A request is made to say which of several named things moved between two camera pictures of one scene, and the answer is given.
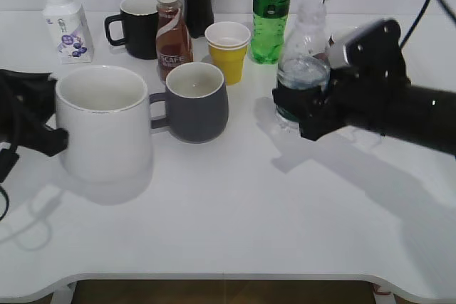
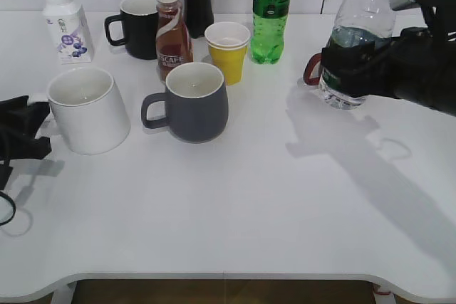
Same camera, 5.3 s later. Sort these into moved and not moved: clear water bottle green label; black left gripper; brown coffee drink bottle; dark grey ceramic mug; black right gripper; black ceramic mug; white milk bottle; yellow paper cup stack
Moved: clear water bottle green label; black right gripper; black left gripper
Not moved: dark grey ceramic mug; white milk bottle; black ceramic mug; yellow paper cup stack; brown coffee drink bottle
